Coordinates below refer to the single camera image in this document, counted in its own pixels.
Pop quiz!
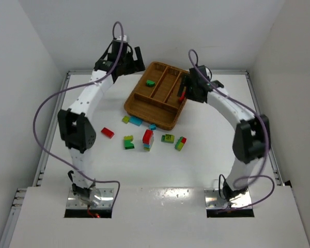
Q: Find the small red lego brick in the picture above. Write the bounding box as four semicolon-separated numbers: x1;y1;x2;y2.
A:
179;93;184;102

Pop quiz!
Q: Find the red top lego stack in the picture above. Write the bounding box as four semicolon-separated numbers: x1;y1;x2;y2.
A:
142;129;153;144

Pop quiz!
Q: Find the cyan lime lego stack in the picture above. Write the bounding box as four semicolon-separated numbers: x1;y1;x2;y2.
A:
143;141;153;151

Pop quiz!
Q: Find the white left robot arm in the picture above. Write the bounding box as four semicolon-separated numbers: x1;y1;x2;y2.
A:
57;35;145;203

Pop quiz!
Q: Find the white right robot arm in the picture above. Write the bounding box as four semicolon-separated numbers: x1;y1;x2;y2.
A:
177;66;271;200

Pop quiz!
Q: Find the green lego in tray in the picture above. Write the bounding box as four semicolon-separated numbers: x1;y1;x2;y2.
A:
146;80;156;87

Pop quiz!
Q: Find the brown wicker divided tray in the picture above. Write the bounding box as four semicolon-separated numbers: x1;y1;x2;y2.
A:
124;61;189;131

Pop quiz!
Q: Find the small cyan lego cube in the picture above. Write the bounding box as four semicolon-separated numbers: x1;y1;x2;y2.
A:
149;124;156;130

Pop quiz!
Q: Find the long cyan lego brick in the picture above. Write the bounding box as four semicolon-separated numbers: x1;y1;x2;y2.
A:
129;116;143;127

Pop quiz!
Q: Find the lime green small lego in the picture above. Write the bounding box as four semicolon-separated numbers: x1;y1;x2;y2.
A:
122;116;130;123

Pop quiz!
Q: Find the green lime lego pair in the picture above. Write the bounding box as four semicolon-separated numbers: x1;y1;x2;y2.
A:
161;134;175;144

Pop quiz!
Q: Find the lime red green lego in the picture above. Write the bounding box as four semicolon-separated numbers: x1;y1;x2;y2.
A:
175;136;187;151

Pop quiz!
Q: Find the green yellow notched lego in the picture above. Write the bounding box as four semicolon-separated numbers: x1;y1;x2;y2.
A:
123;135;135;150

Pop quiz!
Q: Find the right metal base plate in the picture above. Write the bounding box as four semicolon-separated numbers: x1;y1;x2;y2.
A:
204;188;253;210

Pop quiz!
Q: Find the metal base plate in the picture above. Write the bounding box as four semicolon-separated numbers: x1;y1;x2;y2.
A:
204;188;253;210
66;188;114;210

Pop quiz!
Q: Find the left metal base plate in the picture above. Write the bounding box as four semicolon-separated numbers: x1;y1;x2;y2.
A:
66;188;114;210

